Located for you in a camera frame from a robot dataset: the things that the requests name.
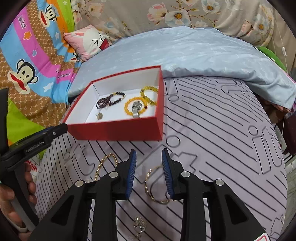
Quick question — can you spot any rose gold bangle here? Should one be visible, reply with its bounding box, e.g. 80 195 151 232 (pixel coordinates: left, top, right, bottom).
144 163 173 205

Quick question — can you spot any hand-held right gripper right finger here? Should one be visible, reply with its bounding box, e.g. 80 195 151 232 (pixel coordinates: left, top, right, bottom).
161 149 265 241

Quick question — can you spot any dark bracelet with gold beads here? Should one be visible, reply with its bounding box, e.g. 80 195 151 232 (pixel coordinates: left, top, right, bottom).
106 91 126 106

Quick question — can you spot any person's left hand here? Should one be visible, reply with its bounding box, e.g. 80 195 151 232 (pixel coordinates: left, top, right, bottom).
0 171 38 235

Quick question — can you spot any silver wrist watch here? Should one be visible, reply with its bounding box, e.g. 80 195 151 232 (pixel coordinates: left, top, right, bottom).
131 100 142 119

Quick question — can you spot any colourful cartoon monkey blanket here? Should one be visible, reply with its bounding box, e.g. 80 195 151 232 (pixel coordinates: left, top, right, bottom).
0 0 80 183

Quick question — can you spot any red cardboard box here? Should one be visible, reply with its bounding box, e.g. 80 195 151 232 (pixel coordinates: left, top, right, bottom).
62 65 165 142

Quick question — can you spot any pink cartoon pillow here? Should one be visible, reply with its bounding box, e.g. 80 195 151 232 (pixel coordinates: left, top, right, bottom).
63 25 112 62

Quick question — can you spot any grey floral pillow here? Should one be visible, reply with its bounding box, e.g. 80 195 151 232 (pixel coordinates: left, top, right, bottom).
70 0 288 49

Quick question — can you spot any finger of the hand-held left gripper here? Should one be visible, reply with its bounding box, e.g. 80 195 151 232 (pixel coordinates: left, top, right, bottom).
42 122 69 142
0 88 10 151

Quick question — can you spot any white cord with switch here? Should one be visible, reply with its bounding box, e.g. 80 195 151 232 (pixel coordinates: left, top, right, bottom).
270 5 290 73

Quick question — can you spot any grey striped bed sheet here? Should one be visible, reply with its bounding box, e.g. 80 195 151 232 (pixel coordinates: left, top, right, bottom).
30 74 289 241

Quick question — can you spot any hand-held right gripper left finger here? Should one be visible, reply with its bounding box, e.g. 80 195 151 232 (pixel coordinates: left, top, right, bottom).
29 149 137 241

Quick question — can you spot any orange yellow bead bracelet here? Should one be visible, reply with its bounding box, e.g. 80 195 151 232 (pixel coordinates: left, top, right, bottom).
124 97 148 116

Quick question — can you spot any silver chain necklace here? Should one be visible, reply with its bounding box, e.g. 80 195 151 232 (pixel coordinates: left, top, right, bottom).
129 216 148 240

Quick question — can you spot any light yellow bead bracelet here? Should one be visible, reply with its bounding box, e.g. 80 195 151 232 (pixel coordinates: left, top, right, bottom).
140 86 159 106

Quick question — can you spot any light blue pillow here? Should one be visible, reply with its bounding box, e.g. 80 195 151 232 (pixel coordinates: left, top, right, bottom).
68 25 296 110

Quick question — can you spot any gold bead bracelet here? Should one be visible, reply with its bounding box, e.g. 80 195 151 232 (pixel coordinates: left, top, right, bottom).
94 153 119 182

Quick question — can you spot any long dark bead string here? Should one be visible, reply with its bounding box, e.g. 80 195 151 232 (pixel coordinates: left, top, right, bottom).
96 97 112 109

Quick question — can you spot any green plastic object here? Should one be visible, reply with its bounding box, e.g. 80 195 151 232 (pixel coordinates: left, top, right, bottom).
257 46 287 73

